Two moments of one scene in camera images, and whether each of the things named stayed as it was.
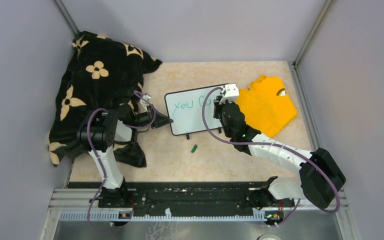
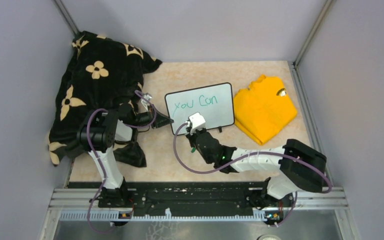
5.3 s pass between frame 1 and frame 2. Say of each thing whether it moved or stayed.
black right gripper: moved
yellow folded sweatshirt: stayed
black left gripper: stayed
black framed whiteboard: stayed
